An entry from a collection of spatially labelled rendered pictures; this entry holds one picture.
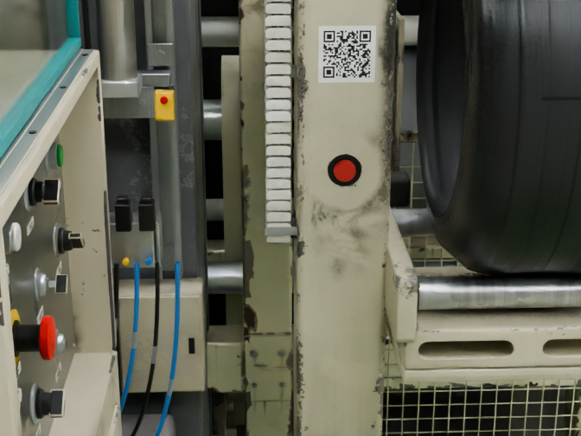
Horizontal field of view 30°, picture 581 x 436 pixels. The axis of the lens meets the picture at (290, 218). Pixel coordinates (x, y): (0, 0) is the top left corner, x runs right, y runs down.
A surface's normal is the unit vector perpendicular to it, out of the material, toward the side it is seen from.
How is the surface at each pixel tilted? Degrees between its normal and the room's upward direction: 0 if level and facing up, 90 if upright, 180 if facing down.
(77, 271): 90
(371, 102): 90
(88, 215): 90
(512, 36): 74
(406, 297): 90
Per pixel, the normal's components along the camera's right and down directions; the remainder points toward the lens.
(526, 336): 0.04, 0.34
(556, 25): 0.04, -0.07
